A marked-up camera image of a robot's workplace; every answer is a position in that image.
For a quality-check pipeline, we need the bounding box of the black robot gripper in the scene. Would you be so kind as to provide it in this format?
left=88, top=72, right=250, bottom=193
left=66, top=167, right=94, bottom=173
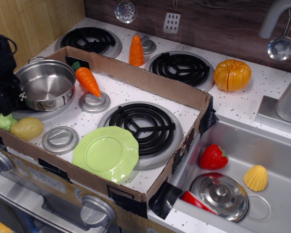
left=0, top=34, right=26, bottom=116

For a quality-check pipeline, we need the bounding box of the light green toy broccoli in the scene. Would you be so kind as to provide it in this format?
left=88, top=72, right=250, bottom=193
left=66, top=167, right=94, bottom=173
left=0, top=114, right=17, bottom=132

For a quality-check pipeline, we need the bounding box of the stainless steel pot lid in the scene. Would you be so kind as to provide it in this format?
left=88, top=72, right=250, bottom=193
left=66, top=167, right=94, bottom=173
left=190, top=172, right=249, bottom=223

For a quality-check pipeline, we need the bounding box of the yellow toy potato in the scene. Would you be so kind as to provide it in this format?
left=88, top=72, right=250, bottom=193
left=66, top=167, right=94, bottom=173
left=10, top=117, right=44, bottom=141

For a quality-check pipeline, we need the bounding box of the brown cardboard fence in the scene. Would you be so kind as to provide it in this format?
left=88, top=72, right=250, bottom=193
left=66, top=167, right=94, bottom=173
left=0, top=47, right=219, bottom=217

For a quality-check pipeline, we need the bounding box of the silver stove knob lower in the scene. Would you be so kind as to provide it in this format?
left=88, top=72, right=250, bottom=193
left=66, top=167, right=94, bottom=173
left=42, top=126, right=79, bottom=155

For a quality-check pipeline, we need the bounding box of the silver stove knob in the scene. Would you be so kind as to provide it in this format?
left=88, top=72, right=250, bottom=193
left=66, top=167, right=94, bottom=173
left=42, top=126, right=79, bottom=155
left=79, top=92, right=111, bottom=114
left=141, top=35, right=157, bottom=55

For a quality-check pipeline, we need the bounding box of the silver stove knob upper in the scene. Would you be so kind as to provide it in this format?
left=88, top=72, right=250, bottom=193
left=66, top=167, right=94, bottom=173
left=79, top=92, right=111, bottom=114

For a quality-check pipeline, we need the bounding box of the black back left burner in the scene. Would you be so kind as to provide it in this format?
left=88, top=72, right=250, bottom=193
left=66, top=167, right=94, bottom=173
left=59, top=27, right=117, bottom=54

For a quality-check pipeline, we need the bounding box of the black burner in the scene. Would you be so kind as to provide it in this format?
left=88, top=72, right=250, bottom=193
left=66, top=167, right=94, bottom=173
left=149, top=52, right=210, bottom=87
left=109, top=103, right=176, bottom=156
left=59, top=27, right=117, bottom=54

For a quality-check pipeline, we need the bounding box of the light green plastic plate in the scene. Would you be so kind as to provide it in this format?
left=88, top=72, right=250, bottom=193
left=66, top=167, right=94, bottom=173
left=72, top=126, right=139, bottom=183

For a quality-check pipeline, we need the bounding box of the orange toy cone carrot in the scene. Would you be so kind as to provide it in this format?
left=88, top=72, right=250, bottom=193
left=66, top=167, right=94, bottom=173
left=129, top=35, right=145, bottom=67

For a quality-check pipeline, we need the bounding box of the silver hanging skimmer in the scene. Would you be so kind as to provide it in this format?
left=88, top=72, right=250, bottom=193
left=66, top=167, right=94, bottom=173
left=114, top=0, right=138, bottom=24

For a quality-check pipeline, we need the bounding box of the silver oven knob centre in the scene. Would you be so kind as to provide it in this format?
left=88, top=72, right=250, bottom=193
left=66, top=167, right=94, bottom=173
left=80, top=195, right=116, bottom=228

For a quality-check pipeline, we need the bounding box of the silver back stove knob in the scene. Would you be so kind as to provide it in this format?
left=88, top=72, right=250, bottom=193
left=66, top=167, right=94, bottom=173
left=141, top=35, right=157, bottom=55

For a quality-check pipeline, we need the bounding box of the black front right burner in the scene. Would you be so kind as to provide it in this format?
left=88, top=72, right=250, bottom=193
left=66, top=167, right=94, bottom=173
left=109, top=103, right=176, bottom=156

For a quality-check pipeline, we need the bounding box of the black back right burner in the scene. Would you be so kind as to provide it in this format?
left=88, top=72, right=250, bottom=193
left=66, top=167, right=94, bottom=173
left=149, top=52, right=210, bottom=87

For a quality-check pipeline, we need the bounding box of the silver hanging spatula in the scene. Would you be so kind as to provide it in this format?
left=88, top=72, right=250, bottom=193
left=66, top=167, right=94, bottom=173
left=162, top=0, right=181, bottom=34

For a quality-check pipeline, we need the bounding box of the red toy pepper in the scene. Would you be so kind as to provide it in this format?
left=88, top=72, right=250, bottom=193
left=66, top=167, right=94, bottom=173
left=179, top=191, right=218, bottom=215

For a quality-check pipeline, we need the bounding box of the red toy strawberry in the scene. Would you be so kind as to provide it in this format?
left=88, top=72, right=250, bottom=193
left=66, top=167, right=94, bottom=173
left=199, top=144, right=228, bottom=170

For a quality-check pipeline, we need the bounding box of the orange toy pumpkin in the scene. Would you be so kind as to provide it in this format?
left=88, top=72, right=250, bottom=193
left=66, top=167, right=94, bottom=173
left=213, top=59, right=252, bottom=92

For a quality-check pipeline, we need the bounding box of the yellow toy corn piece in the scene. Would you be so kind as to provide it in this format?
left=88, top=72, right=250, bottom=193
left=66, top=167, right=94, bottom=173
left=243, top=165, right=268, bottom=192

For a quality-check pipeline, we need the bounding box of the silver toy faucet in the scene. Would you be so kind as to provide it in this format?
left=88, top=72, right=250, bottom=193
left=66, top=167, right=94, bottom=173
left=253, top=0, right=291, bottom=133

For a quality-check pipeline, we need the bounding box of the silver hanging ladle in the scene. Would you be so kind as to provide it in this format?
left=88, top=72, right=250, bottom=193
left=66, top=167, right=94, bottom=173
left=267, top=8, right=291, bottom=61

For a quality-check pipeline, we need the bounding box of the silver toy sink basin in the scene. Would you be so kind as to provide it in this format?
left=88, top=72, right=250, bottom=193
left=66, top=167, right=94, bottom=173
left=170, top=117, right=291, bottom=233

